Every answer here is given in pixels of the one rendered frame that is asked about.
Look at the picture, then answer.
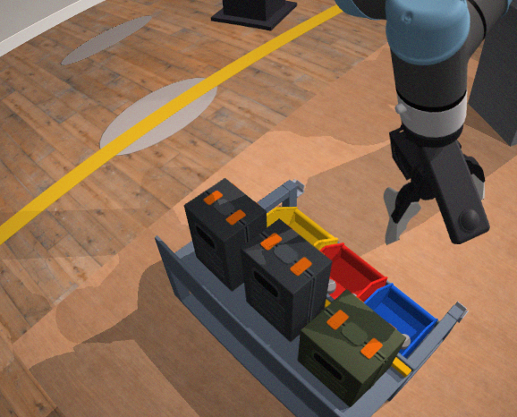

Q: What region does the grey metal disc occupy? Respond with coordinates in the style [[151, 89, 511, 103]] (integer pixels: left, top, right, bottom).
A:
[[401, 334, 411, 350], [327, 279, 336, 294]]

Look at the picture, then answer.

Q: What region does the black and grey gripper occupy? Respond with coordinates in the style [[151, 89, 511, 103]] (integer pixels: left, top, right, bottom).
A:
[[384, 122, 485, 245]]

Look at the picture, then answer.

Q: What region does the dark grey metal shelf rack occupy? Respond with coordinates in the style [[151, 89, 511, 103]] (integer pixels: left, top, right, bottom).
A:
[[155, 179, 469, 417]]

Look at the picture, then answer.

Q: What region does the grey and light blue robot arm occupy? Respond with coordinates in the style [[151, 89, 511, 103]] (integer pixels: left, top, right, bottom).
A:
[[335, 0, 512, 244]]

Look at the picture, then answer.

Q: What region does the blue bin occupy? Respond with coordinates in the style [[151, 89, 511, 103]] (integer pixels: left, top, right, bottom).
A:
[[364, 283, 438, 358]]

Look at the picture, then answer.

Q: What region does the olive green tool case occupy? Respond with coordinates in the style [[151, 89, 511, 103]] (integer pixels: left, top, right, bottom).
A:
[[298, 289, 406, 407]]

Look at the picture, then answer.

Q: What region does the yellow flat bar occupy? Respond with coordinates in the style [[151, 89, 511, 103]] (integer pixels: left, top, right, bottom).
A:
[[326, 300, 411, 378]]

